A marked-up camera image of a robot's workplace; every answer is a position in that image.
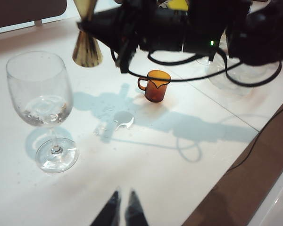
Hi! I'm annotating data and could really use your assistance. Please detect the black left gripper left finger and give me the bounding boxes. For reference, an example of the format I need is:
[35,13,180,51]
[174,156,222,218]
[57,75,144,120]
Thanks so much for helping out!
[91,190,122,226]

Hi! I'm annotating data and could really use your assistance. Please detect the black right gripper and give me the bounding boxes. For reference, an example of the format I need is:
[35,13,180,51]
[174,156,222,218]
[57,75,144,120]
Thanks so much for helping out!
[76,0,246,74]

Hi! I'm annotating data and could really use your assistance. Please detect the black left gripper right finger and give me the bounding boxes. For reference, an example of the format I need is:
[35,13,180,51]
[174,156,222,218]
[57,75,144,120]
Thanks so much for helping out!
[124,187,149,226]

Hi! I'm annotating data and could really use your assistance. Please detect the small amber measuring cup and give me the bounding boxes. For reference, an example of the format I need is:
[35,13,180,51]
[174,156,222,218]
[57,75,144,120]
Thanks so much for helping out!
[137,70,172,104]

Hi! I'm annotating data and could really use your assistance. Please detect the gold double-cone jigger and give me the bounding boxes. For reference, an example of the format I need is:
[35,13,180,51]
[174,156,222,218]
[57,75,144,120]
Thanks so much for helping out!
[72,0,103,67]

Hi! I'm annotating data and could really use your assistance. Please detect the spilled water puddle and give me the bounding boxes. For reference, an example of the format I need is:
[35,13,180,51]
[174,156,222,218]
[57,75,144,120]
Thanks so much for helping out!
[112,111,135,130]

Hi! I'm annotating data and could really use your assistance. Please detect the clear wine glass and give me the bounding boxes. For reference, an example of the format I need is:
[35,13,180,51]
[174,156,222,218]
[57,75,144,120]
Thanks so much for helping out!
[6,51,80,174]

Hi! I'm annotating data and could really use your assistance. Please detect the yellow sponge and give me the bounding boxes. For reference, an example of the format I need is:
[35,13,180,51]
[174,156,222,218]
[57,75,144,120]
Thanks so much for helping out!
[166,0,190,11]

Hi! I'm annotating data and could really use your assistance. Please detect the wide brown desk partition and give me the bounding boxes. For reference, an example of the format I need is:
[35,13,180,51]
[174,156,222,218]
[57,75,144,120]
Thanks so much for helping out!
[0,0,68,30]

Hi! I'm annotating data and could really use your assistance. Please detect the clear plastic basin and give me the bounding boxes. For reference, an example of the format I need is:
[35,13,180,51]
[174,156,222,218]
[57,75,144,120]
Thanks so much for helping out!
[195,29,283,96]

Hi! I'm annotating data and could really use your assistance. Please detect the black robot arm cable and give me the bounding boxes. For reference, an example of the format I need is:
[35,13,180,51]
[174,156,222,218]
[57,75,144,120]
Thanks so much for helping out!
[110,46,283,88]

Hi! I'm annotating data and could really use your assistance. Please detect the thin black floor cable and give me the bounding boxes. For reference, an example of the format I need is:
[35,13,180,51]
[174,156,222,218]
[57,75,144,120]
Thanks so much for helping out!
[226,101,283,174]

